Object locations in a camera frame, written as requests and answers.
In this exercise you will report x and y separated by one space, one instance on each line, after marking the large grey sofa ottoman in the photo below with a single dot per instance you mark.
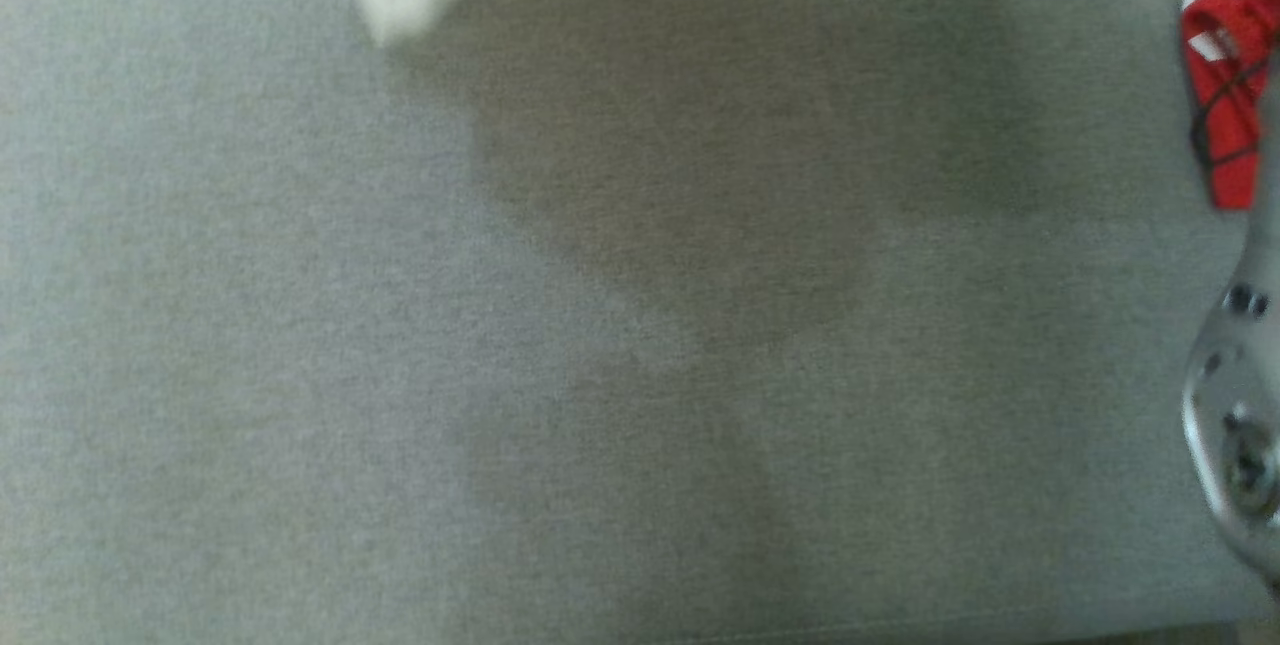
600 325

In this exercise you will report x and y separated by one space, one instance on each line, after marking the red shorts with white lining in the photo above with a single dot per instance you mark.
1230 25

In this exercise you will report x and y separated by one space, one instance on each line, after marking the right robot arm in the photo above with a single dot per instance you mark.
1240 395

